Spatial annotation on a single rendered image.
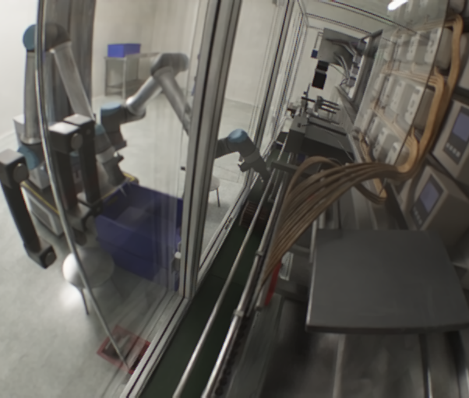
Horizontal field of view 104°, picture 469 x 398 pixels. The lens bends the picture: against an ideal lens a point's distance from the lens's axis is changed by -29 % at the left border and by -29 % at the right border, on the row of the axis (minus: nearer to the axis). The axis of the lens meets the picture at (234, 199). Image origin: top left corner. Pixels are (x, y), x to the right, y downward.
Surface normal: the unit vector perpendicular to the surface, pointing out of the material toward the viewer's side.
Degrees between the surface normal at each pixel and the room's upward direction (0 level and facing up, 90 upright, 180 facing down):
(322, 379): 0
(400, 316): 20
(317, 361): 0
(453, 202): 90
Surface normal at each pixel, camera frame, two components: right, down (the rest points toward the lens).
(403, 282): -0.15, -0.86
